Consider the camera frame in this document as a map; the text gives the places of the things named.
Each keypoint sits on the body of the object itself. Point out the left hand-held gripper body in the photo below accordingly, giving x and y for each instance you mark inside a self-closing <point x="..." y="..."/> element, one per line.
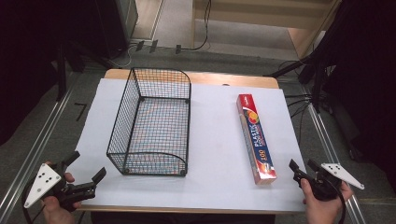
<point x="43" y="182"/>

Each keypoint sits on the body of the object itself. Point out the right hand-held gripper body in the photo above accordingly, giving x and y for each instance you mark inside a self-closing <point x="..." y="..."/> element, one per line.
<point x="325" y="186"/>

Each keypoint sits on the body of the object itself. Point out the red blue plastic wrap box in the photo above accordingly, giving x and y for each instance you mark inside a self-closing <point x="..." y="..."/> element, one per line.
<point x="256" y="137"/>

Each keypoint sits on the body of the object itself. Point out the person's right hand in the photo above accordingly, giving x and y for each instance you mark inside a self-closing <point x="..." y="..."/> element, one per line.
<point x="320" y="211"/>

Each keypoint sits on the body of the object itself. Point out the person's left hand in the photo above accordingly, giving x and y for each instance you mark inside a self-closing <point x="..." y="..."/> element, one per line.
<point x="57" y="214"/>

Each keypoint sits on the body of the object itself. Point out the black metal stand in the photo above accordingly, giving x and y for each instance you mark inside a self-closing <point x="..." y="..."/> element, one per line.
<point x="61" y="74"/>
<point x="317" y="84"/>

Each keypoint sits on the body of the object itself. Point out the white table sheet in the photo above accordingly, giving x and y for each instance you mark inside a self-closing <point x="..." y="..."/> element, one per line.
<point x="214" y="149"/>

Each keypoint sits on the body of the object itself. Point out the person's dark clothing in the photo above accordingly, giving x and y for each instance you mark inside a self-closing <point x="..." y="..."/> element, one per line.
<point x="183" y="218"/>

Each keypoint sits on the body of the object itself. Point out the dark cabinet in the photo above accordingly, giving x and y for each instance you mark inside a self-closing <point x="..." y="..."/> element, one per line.
<point x="116" y="25"/>

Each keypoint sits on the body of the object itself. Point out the light wooden furniture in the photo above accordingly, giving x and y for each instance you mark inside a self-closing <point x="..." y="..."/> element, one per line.
<point x="249" y="15"/>

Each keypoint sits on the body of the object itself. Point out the aluminium floor rail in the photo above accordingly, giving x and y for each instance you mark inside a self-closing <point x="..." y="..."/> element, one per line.
<point x="327" y="143"/>
<point x="34" y="152"/>

